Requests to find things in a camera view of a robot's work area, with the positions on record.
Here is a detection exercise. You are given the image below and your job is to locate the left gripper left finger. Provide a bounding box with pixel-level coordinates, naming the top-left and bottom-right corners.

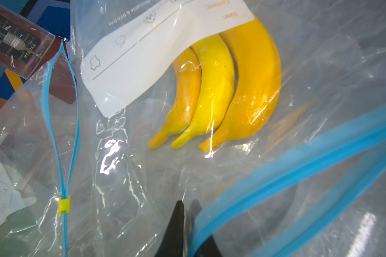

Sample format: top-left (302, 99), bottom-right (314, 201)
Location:
top-left (155, 200), bottom-right (184, 257)

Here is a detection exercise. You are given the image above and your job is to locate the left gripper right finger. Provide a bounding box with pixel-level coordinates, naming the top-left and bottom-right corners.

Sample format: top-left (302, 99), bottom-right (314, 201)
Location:
top-left (186, 200), bottom-right (222, 257)

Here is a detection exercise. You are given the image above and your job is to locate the clear zip-top bag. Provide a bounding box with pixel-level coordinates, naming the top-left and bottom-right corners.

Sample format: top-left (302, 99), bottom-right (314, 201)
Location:
top-left (71, 1), bottom-right (386, 257)
top-left (0, 43), bottom-right (79, 257)

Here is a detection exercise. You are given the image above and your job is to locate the yellow banana bunch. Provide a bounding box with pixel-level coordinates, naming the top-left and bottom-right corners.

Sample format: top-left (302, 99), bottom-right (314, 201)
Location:
top-left (148, 18), bottom-right (282, 154)

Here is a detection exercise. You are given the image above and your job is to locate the brown wooden metronome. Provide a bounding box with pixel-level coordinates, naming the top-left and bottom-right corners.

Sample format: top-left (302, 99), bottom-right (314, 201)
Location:
top-left (0, 1), bottom-right (70, 100)

